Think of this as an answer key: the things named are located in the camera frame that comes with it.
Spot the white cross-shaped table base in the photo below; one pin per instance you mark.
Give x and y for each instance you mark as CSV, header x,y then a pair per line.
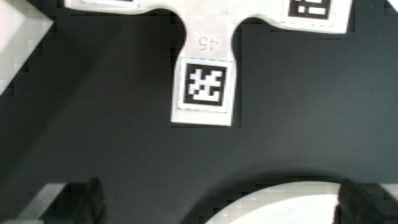
x,y
205,72

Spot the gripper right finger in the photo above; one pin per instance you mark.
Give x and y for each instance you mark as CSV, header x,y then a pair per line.
x,y
366,204

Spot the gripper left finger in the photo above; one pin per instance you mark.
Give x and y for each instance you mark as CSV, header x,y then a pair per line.
x,y
66,204

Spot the white round table top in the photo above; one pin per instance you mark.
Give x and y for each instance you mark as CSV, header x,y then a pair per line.
x,y
292,203

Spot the white left fence bar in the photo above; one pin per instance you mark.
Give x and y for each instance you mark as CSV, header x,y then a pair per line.
x,y
23,28

